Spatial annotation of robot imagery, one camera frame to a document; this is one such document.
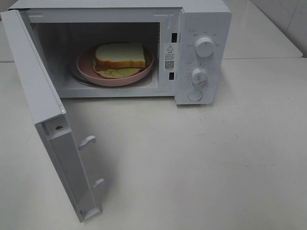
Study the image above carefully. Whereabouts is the round microwave door button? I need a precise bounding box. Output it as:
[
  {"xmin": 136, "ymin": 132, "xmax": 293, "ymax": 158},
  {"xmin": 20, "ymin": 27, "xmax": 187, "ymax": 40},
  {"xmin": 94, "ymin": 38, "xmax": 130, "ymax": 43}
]
[{"xmin": 188, "ymin": 90, "xmax": 202, "ymax": 102}]

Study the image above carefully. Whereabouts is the white microwave knob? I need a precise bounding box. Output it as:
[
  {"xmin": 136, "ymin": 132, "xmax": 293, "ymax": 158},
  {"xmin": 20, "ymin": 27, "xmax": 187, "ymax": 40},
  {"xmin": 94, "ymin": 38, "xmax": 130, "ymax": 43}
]
[
  {"xmin": 191, "ymin": 68, "xmax": 209, "ymax": 84},
  {"xmin": 194, "ymin": 35, "xmax": 215, "ymax": 58}
]

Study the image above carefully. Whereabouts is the white microwave oven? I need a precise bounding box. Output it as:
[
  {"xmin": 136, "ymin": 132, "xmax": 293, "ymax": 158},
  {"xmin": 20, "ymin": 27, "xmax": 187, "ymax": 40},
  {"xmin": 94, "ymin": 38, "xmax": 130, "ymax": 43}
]
[{"xmin": 7, "ymin": 0, "xmax": 232, "ymax": 105}]

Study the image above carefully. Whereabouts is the green lettuce leaf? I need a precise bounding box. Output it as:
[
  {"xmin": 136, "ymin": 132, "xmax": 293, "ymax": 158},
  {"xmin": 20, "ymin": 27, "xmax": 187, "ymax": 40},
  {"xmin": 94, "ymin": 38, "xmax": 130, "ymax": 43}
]
[{"xmin": 93, "ymin": 58, "xmax": 144, "ymax": 79}]

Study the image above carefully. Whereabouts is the pink round plate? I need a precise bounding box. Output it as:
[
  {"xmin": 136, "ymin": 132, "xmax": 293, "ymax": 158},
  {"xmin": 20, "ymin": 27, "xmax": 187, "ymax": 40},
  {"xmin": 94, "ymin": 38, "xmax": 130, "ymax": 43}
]
[{"xmin": 76, "ymin": 46, "xmax": 154, "ymax": 87}]

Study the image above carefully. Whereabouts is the white bread sandwich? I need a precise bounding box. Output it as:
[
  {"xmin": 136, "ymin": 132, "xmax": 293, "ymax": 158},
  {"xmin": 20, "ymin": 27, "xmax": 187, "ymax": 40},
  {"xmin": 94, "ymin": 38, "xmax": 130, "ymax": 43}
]
[{"xmin": 94, "ymin": 43, "xmax": 146, "ymax": 69}]

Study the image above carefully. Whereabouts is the white microwave door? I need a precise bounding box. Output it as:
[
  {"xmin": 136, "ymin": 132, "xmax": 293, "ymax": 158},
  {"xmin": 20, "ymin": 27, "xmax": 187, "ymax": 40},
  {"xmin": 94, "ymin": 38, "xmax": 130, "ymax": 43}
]
[{"xmin": 1, "ymin": 10, "xmax": 100, "ymax": 222}]

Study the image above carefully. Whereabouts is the white upper microwave knob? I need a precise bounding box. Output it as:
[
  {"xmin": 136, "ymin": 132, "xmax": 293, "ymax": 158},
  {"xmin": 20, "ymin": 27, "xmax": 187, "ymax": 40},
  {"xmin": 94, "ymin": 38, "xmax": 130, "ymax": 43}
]
[{"xmin": 194, "ymin": 35, "xmax": 215, "ymax": 58}]

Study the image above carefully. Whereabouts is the white lower microwave knob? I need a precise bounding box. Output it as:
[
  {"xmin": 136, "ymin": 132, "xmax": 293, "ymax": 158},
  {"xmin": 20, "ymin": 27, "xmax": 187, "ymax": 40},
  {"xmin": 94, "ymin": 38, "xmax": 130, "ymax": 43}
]
[{"xmin": 191, "ymin": 68, "xmax": 209, "ymax": 84}]

